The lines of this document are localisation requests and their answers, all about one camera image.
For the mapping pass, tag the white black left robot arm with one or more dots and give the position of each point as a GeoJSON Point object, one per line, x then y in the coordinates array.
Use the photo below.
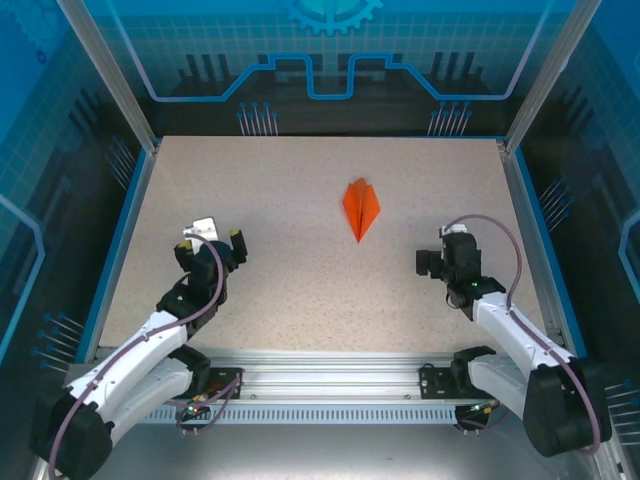
{"type": "Point", "coordinates": [130, 360]}

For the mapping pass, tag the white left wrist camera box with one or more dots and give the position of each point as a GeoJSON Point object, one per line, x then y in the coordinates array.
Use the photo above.
{"type": "Point", "coordinates": [202, 229]}

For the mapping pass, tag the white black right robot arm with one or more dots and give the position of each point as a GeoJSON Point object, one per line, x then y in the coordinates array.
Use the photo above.
{"type": "Point", "coordinates": [550, 380]}

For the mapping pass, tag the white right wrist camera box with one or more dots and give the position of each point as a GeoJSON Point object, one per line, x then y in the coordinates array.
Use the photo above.
{"type": "Point", "coordinates": [454, 230]}

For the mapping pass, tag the blue printed back panel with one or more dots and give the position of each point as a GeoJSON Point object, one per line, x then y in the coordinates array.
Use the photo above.
{"type": "Point", "coordinates": [320, 30]}

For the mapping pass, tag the blue edged side rail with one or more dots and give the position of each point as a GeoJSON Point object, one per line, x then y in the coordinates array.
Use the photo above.
{"type": "Point", "coordinates": [537, 250]}
{"type": "Point", "coordinates": [118, 255]}

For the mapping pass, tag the aluminium mounting rail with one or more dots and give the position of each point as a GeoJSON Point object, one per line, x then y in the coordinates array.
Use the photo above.
{"type": "Point", "coordinates": [325, 372]}

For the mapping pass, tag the steel tray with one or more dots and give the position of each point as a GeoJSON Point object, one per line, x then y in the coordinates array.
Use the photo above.
{"type": "Point", "coordinates": [325, 455]}

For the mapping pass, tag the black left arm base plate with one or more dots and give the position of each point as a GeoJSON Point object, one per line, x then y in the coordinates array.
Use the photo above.
{"type": "Point", "coordinates": [227, 375]}

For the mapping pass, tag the orange paper sheet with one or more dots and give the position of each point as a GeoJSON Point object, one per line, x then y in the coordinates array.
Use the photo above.
{"type": "Point", "coordinates": [361, 205]}

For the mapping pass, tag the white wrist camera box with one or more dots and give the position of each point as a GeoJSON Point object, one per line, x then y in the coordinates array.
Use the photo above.
{"type": "Point", "coordinates": [202, 229]}
{"type": "Point", "coordinates": [454, 230]}

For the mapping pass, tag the blue printed side panel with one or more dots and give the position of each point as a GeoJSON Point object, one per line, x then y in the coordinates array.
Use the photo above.
{"type": "Point", "coordinates": [40, 200]}
{"type": "Point", "coordinates": [600, 200]}

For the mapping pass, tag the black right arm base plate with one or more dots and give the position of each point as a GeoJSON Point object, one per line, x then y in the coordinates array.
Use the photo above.
{"type": "Point", "coordinates": [435, 382]}

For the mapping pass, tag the aluminium frame post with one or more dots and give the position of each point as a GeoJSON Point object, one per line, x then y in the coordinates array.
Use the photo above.
{"type": "Point", "coordinates": [113, 75]}
{"type": "Point", "coordinates": [550, 75]}

